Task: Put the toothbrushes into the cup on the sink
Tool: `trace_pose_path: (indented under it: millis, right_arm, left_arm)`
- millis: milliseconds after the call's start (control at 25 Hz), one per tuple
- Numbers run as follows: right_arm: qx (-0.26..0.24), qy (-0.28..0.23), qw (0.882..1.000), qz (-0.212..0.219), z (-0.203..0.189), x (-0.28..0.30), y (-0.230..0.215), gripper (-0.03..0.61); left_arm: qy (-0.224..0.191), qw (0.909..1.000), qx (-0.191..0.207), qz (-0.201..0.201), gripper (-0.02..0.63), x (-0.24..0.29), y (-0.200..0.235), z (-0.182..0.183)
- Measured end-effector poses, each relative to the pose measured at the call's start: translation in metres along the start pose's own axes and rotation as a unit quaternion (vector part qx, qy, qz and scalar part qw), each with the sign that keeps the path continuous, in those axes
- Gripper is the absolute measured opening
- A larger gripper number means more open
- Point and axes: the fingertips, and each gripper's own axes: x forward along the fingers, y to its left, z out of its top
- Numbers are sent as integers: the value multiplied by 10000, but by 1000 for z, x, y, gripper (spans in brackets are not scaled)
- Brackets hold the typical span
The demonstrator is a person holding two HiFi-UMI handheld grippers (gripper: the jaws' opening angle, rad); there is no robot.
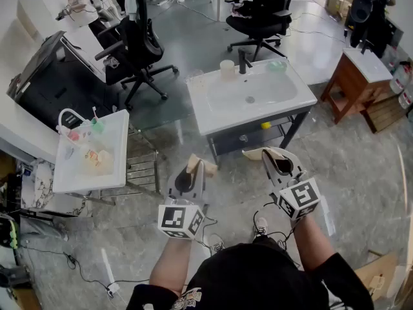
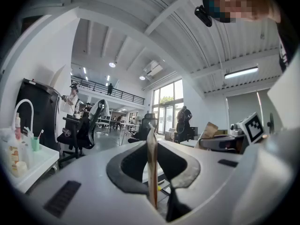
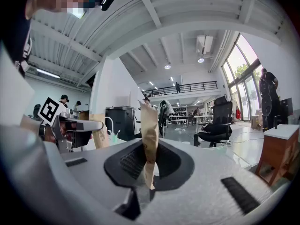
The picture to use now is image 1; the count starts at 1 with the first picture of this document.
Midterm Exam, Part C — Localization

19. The white extension cable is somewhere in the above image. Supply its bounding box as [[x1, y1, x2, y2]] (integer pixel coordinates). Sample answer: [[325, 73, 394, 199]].
[[151, 0, 220, 22]]

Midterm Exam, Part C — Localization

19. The person's right forearm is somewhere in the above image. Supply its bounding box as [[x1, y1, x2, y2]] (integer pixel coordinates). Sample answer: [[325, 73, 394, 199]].
[[290, 214, 336, 273]]

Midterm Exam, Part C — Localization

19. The person's black printed shirt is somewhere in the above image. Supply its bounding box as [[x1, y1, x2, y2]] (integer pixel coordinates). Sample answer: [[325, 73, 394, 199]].
[[125, 242, 375, 310]]

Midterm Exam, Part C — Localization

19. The dark slatted metal rack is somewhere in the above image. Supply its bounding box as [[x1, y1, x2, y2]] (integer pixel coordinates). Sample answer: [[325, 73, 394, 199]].
[[124, 124, 162, 196]]

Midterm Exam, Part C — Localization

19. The person's shoe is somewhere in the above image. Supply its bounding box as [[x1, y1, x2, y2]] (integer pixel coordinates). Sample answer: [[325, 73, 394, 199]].
[[208, 233, 226, 255], [254, 217, 269, 238]]

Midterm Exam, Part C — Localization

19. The person's right shoe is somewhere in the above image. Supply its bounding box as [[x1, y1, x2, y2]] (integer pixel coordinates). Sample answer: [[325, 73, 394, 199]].
[[254, 217, 269, 238]]

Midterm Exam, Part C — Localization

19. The cardboard sheet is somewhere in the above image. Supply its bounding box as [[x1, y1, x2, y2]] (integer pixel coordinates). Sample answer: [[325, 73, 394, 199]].
[[354, 252, 403, 302]]

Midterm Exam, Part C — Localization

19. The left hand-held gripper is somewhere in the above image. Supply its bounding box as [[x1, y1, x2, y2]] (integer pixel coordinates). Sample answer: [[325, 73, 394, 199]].
[[157, 160, 207, 240]]

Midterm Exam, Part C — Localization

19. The black basin faucet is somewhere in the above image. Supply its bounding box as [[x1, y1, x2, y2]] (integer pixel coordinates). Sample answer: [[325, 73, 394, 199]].
[[237, 47, 254, 75]]

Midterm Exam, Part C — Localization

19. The brown wooden stand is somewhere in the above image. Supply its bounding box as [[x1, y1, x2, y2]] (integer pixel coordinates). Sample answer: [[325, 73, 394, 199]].
[[320, 52, 394, 125]]

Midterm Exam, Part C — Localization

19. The translucent beige cup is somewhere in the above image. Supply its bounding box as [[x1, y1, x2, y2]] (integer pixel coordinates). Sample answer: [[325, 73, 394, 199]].
[[219, 59, 236, 83]]

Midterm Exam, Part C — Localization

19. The black green shoe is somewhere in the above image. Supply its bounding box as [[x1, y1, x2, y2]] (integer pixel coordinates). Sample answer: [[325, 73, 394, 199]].
[[6, 220, 21, 249]]

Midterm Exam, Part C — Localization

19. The clear water bottle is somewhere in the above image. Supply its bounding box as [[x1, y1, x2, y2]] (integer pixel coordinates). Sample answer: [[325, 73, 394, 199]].
[[398, 85, 413, 109], [388, 61, 413, 95]]

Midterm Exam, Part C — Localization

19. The clear glass cup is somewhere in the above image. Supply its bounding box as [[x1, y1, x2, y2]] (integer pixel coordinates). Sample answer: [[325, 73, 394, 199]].
[[186, 69, 206, 88]]

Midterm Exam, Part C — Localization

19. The green soap dish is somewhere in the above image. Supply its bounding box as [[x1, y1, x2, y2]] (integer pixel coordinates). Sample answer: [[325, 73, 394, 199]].
[[265, 59, 288, 74]]

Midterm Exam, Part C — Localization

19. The small white basin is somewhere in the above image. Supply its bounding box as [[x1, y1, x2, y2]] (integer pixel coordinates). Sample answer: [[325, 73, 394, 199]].
[[342, 47, 394, 84]]

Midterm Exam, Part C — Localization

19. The pale cloth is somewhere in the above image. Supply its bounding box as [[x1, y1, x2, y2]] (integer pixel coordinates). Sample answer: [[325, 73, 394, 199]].
[[124, 0, 140, 21]]

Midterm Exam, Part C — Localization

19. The pink cloth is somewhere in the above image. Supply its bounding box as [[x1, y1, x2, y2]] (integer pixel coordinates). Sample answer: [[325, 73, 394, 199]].
[[229, 3, 248, 19]]

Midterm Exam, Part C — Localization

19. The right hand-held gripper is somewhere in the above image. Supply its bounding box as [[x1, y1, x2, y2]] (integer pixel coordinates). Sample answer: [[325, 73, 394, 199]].
[[261, 149, 322, 222]]

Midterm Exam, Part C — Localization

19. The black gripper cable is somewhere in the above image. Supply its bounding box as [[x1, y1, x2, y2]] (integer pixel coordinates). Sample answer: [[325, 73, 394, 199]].
[[252, 201, 296, 250]]

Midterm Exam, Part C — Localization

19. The grey cloth pile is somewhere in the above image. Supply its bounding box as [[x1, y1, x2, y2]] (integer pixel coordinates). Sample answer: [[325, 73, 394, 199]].
[[17, 214, 69, 242]]

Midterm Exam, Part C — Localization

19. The wooden pallet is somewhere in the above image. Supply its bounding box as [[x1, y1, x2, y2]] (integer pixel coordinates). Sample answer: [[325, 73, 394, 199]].
[[359, 94, 410, 134]]

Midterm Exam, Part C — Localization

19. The white ceramic washbasin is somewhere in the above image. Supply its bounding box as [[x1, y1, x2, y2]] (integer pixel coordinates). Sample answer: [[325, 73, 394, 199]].
[[186, 56, 319, 137]]

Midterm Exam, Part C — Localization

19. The orange printed packet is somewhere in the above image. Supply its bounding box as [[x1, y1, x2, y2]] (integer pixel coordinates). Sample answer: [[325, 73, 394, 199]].
[[84, 149, 100, 168]]

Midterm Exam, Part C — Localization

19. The white counter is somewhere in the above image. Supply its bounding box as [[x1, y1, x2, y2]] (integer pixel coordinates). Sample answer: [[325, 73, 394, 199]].
[[0, 92, 62, 165], [15, 0, 107, 80]]

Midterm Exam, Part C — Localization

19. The black bin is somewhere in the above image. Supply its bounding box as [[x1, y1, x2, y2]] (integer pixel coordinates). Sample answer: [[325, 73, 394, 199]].
[[6, 30, 128, 132]]

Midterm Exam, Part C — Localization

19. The black mesh office chair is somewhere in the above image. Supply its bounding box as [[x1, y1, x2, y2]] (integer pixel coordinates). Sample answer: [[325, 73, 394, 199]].
[[225, 0, 301, 63], [94, 0, 180, 111]]

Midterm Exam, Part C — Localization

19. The person's left forearm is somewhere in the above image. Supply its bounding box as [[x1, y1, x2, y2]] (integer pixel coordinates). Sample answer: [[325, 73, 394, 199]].
[[148, 236, 194, 298]]

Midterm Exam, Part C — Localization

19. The black bag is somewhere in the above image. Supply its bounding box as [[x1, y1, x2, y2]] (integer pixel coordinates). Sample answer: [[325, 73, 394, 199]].
[[238, 0, 287, 19]]

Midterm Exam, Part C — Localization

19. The black floor cable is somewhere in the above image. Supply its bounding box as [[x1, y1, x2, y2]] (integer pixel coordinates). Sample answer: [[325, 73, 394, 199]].
[[25, 247, 110, 290]]

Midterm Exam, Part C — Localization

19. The marble pattern slab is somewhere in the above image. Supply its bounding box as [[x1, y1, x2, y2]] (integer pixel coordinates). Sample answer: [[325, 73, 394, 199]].
[[21, 158, 93, 218]]

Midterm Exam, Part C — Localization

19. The person's left shoe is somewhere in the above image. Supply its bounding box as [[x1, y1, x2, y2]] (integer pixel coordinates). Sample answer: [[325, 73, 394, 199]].
[[208, 233, 226, 255]]

